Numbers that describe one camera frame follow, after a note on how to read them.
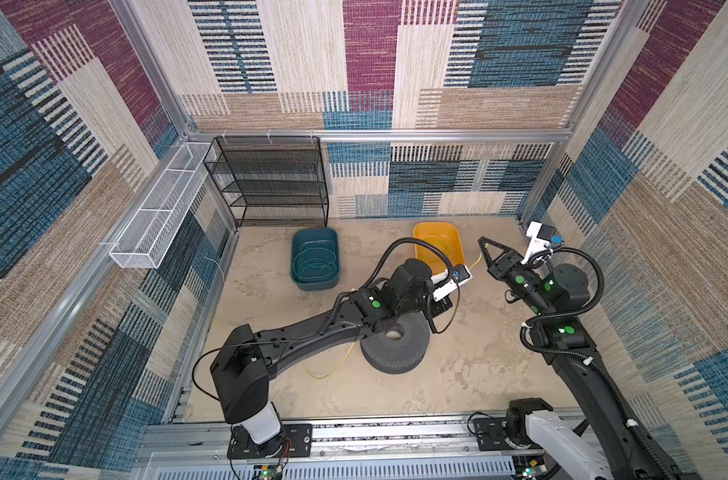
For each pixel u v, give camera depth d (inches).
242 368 16.3
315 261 41.6
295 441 29.1
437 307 25.1
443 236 44.5
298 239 44.9
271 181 44.0
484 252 26.2
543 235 23.5
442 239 44.0
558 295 20.2
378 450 28.7
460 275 23.3
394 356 32.0
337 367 34.0
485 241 26.4
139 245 34.4
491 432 28.9
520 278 23.6
